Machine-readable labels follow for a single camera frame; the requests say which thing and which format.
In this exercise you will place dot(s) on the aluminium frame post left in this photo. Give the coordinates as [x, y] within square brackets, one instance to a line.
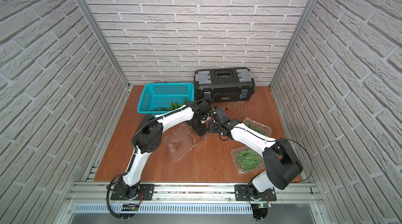
[89, 16]

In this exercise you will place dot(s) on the teal plastic basket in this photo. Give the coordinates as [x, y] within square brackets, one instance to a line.
[158, 98]

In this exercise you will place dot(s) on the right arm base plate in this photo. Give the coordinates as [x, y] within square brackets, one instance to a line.
[247, 192]

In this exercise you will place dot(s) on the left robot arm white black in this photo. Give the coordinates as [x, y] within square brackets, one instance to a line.
[148, 136]

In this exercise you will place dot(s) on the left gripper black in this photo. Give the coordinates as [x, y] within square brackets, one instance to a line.
[199, 127]

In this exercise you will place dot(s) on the aluminium frame post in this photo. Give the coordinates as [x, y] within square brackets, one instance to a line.
[89, 16]
[298, 30]

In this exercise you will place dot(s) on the aluminium frame post right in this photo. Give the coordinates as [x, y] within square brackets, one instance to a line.
[298, 30]

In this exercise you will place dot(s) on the clear pepper container far right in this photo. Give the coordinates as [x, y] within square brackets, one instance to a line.
[258, 127]

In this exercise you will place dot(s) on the black toolbox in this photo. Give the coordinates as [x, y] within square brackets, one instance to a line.
[224, 85]

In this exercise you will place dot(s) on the clear pepper container near right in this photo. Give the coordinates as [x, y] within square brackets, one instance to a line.
[246, 160]

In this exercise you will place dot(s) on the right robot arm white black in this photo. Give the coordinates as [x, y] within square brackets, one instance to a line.
[281, 163]

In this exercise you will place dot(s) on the clear clamshell container with peppers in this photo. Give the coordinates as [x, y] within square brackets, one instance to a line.
[182, 140]

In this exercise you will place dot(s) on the clear pepper container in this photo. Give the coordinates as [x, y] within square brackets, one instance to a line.
[258, 127]
[246, 160]

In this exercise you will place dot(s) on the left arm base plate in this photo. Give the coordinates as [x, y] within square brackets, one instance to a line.
[137, 192]

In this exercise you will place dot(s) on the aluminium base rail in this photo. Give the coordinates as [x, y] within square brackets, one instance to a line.
[187, 198]

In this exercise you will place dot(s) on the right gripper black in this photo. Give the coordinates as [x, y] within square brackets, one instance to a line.
[211, 130]

